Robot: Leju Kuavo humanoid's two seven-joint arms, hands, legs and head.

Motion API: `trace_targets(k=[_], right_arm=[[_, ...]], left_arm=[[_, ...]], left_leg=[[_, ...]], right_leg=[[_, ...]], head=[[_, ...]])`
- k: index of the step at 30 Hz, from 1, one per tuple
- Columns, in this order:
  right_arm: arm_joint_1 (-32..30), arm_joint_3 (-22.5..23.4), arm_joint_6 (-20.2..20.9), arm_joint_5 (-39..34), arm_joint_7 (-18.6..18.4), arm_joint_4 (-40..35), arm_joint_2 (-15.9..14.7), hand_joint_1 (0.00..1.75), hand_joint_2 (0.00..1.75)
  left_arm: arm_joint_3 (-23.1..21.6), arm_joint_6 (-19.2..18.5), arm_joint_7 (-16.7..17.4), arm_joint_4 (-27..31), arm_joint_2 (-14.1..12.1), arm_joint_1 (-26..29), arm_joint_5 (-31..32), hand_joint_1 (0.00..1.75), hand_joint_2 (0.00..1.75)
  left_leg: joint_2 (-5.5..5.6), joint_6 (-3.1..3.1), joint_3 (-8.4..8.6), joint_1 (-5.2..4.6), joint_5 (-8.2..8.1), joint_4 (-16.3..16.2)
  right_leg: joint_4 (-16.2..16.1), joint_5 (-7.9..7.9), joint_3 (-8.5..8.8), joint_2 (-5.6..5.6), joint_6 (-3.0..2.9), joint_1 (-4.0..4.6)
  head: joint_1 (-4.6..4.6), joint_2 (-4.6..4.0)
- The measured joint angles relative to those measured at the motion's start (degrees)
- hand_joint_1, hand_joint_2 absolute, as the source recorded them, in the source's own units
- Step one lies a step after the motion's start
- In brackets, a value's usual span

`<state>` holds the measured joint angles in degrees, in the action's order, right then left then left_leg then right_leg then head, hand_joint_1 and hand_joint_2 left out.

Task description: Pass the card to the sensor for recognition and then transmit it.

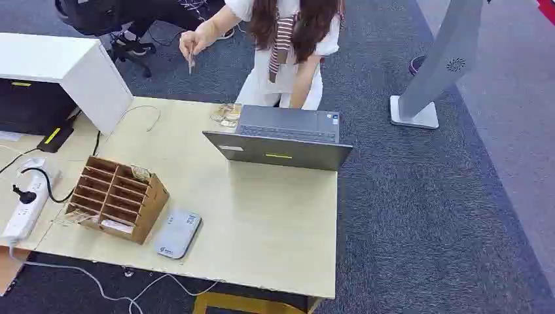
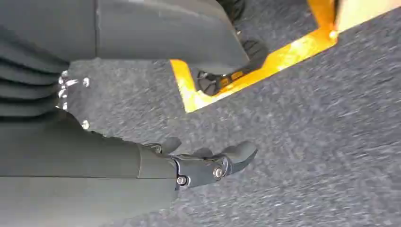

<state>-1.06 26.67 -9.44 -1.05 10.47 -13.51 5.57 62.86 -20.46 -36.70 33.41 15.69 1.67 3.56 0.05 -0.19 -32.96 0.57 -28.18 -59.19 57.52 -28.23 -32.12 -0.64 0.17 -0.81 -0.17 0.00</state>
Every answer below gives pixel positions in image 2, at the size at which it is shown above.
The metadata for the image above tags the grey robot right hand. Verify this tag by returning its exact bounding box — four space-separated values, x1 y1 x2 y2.
0 0 258 227

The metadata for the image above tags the ribbed grey right arm sleeve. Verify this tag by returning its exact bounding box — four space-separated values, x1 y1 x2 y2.
0 27 70 121

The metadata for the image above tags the yellow floor marking tape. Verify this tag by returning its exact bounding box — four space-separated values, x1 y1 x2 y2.
170 0 340 114

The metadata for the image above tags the pale flat panel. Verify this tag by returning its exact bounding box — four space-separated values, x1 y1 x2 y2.
334 0 401 34

